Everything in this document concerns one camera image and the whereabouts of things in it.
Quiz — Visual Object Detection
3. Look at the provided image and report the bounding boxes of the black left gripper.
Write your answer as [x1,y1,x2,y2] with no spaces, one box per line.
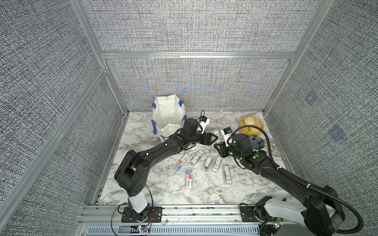
[187,131,218,146]

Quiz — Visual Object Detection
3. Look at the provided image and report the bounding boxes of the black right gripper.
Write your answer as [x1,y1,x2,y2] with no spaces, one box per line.
[214,141,245,163]

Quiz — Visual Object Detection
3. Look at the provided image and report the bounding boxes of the clear compass case white label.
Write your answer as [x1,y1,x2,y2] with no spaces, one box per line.
[211,156,222,173]

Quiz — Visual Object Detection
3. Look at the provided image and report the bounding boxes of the clear compass case barcode label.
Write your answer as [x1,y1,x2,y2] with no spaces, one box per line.
[222,165,232,185]

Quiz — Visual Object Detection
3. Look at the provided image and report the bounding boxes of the small clear compass case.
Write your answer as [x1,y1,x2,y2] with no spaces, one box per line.
[204,157,212,171]

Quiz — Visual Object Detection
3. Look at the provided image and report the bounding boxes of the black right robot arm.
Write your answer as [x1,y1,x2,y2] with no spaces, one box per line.
[214,134,345,236]

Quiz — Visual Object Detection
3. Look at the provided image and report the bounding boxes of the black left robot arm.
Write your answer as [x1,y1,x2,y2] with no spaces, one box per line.
[114,118,219,197]

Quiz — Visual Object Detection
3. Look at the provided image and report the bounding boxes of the compass case red label front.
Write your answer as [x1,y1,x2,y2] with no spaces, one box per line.
[186,168,193,189]

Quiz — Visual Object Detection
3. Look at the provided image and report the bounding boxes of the compass case red label blue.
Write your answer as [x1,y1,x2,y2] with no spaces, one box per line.
[174,154,190,172]

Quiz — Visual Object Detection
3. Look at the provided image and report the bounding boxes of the yellow rimmed wooden steamer basket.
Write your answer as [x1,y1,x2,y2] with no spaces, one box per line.
[238,115,265,137]

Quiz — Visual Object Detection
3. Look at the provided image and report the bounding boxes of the dark blue patterned bowl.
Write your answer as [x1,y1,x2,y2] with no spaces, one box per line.
[249,135,265,150]

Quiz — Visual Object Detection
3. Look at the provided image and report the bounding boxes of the cream steamed bun far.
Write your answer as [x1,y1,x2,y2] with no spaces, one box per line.
[243,116,256,125]

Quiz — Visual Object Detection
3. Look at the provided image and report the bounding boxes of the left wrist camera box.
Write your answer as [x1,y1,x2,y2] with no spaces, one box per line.
[199,116,210,134]

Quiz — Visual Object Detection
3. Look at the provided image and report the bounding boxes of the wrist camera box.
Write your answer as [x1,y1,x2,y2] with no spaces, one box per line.
[199,116,210,134]
[221,127,232,147]

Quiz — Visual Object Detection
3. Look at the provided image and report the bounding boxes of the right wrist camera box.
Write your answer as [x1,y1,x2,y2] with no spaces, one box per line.
[221,127,232,147]

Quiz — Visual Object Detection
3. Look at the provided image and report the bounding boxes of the white canvas bag blue handles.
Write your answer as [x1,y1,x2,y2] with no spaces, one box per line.
[151,94,187,143]

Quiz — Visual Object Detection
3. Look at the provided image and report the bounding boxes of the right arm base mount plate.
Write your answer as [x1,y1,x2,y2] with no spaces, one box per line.
[239,203,263,223]

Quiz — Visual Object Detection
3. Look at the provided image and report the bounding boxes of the aluminium front rail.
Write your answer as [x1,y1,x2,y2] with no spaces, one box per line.
[74,205,262,236]

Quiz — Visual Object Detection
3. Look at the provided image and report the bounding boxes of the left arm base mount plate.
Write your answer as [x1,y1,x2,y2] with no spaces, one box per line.
[121,206,163,224]

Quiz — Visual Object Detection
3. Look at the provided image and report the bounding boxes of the black corrugated cable conduit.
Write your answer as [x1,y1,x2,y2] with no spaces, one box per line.
[226,125,364,235]

